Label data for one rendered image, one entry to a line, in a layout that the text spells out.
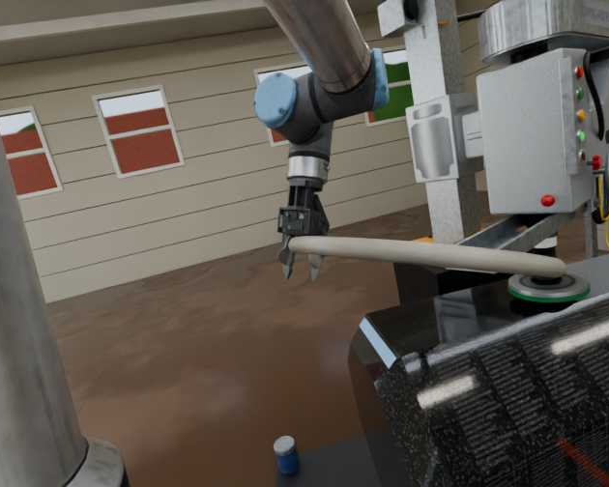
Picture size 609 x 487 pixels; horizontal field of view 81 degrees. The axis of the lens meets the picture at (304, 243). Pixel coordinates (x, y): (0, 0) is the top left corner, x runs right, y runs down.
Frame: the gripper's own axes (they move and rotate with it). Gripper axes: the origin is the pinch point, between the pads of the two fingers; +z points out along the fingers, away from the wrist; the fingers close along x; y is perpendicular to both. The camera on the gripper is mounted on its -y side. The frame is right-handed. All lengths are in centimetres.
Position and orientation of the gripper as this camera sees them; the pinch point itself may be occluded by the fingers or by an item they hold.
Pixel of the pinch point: (301, 274)
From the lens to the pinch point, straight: 78.5
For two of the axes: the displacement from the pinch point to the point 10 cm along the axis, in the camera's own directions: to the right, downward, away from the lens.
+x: 9.2, 0.8, -3.8
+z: -1.0, 9.9, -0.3
